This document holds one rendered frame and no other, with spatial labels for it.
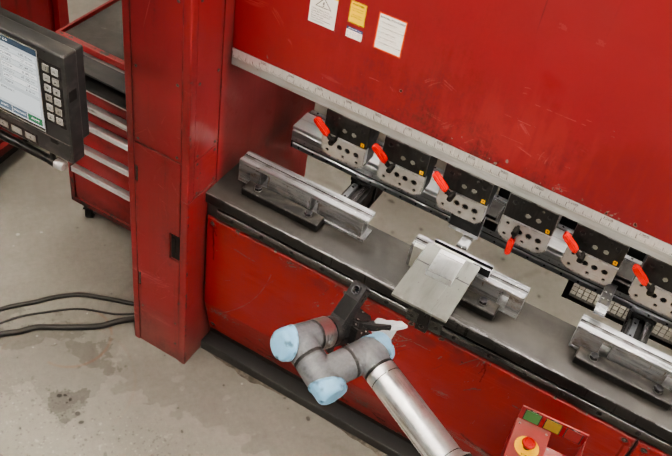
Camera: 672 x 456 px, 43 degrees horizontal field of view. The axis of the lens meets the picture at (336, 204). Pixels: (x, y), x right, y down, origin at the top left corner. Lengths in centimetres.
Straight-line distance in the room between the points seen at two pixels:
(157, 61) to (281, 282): 90
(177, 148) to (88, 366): 116
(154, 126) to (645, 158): 146
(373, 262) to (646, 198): 91
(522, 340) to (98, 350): 173
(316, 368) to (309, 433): 153
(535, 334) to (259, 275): 97
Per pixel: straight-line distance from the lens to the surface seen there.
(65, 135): 246
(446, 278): 264
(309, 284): 294
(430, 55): 234
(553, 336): 278
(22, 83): 247
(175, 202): 292
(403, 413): 190
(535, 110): 230
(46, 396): 352
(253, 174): 295
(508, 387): 282
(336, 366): 191
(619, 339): 273
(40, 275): 391
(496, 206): 287
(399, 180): 260
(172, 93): 265
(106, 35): 351
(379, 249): 284
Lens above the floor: 289
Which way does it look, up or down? 43 degrees down
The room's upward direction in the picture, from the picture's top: 10 degrees clockwise
